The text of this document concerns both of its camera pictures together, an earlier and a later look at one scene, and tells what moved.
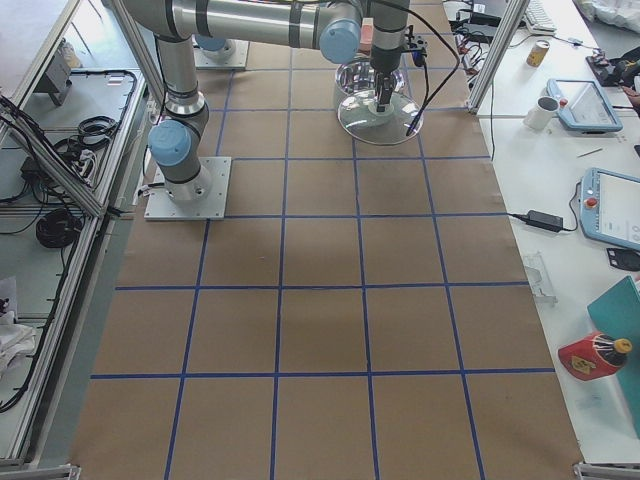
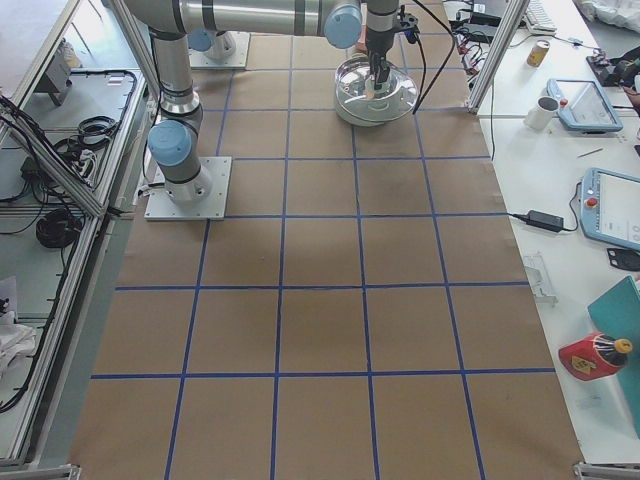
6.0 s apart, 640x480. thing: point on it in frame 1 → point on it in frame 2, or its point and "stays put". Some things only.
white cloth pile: x=15 y=340 stays put
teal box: x=618 y=312 stays put
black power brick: x=484 y=19 stays put
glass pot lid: x=360 y=118 → x=356 y=94
